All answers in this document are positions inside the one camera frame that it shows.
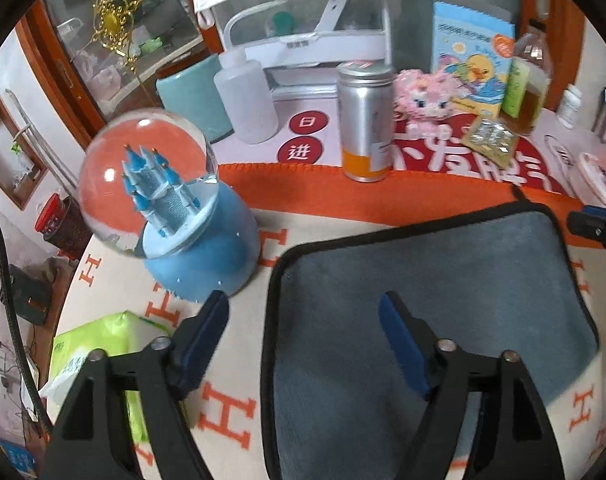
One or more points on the red waste bin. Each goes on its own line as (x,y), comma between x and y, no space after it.
(61,224)

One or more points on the teal cylindrical container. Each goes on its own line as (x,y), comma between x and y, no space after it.
(186,88)

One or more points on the pink plush toy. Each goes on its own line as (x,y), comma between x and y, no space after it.
(425,99)

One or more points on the silver orange metal can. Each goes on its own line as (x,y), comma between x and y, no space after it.
(366,118)

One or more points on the red white printed table mat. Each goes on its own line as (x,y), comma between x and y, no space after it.
(309,133)

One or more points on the amber liquid glass bottle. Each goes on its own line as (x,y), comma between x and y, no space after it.
(528,82)

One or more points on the orange cream H-pattern blanket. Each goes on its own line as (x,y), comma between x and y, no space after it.
(296,204)

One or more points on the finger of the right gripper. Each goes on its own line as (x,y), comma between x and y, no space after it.
(589,223)

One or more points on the white squeeze bottle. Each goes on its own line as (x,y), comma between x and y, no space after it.
(244,90)

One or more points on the white desk appliance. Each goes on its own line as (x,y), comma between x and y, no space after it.
(300,42)

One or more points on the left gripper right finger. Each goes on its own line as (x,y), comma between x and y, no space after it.
(413,344)

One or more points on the blue duck picture box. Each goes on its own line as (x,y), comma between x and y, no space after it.
(475,48)

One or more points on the purple and grey towel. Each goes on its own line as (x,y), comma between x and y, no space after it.
(385,354)

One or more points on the blue castle snow globe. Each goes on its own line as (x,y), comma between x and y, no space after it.
(149,188)

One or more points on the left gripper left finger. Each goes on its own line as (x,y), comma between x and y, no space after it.
(194,344)

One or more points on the foil pill blister pack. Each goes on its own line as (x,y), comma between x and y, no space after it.
(492,139)

